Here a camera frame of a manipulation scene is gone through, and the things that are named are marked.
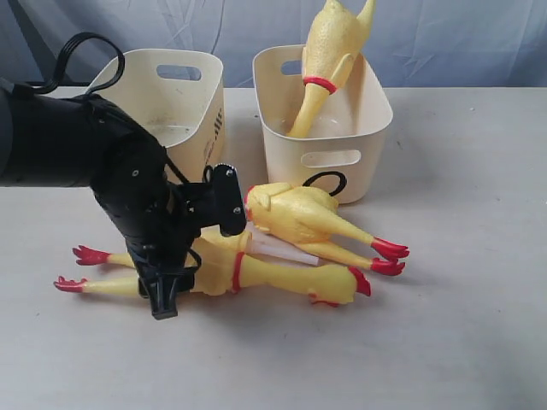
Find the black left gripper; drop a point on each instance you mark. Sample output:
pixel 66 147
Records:
pixel 162 281

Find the yellow rubber chicken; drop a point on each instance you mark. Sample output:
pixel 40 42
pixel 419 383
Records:
pixel 336 37
pixel 225 269

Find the detached chicken head with tube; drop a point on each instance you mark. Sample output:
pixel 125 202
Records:
pixel 264 244

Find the headless yellow rubber chicken body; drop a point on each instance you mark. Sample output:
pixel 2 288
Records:
pixel 307 217

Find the yellow rubber chicken front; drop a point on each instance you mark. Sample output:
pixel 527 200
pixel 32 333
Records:
pixel 336 37

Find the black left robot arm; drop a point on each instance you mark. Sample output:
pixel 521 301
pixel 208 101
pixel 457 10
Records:
pixel 87 141

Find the cream bin marked X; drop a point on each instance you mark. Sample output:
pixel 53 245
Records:
pixel 178 97

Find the cream bin marked O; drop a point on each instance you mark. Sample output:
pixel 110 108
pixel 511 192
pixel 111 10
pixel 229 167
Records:
pixel 347 135

